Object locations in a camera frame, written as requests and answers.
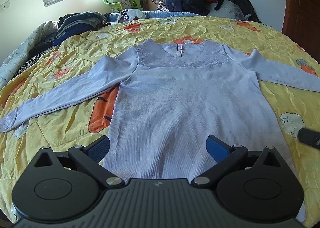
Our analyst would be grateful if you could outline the green plastic stool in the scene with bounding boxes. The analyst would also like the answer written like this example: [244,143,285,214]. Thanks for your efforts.
[103,0,144,13]

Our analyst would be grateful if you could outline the light blue floral comforter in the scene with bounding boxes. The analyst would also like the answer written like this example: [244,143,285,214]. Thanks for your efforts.
[0,21,58,89]

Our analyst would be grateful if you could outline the white wall switch plate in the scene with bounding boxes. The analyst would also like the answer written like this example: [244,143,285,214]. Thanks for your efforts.
[0,0,11,12]

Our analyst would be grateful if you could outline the lavender long sleeve top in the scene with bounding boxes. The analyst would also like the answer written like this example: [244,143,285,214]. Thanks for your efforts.
[1,40,319,181]

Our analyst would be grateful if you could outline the brown wooden door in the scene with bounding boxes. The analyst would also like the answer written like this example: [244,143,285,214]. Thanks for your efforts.
[282,0,319,46]

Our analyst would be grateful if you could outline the pile of dark folded clothes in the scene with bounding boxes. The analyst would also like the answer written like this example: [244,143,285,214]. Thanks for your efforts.
[53,11,110,46]

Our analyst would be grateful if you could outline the yellow cartoon print quilt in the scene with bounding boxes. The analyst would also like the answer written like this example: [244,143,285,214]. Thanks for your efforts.
[1,17,319,222]

